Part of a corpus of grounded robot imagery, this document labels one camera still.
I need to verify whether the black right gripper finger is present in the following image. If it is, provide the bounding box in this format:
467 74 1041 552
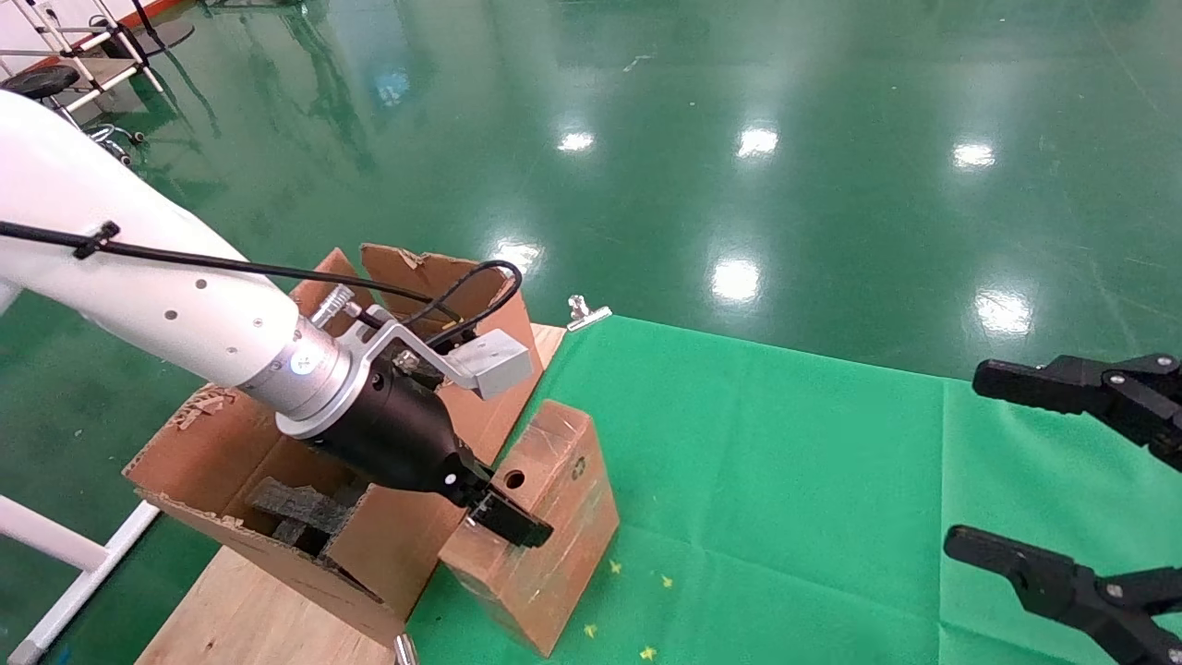
971 353 1182 473
943 524 1182 665

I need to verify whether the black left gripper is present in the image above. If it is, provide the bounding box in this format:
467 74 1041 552
305 363 555 550

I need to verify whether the small cardboard box with hole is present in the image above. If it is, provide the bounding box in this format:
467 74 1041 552
437 399 621 659

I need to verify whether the large open cardboard carton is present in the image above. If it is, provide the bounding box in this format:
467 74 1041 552
123 243 546 647

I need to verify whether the black foam padding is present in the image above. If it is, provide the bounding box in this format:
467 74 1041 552
245 475 370 561

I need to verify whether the green table cloth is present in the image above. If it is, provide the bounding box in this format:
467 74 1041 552
404 314 1182 665

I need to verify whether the white pipe stand foot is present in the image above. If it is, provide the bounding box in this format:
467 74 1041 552
0 497 163 665

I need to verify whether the black stand with curved poles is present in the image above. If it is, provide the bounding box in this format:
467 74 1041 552
127 0 198 59

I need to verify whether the white step stool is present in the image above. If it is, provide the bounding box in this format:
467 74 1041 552
55 18 167 116

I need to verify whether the black round stool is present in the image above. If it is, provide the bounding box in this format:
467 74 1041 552
0 64 150 170

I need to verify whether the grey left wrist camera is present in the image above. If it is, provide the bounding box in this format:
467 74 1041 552
356 314 536 401

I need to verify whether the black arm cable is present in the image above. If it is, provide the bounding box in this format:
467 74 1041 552
0 220 525 350

